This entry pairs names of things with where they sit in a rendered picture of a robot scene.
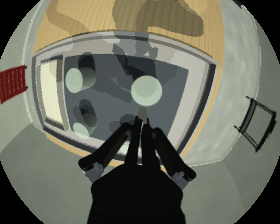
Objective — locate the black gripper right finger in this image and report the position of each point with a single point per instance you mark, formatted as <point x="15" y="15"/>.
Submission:
<point x="179" y="172"/>

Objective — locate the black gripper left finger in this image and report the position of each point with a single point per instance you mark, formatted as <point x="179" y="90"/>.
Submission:
<point x="92" y="165"/>

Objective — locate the cream shallow square tray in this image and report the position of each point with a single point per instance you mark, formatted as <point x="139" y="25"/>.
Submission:
<point x="48" y="78"/>

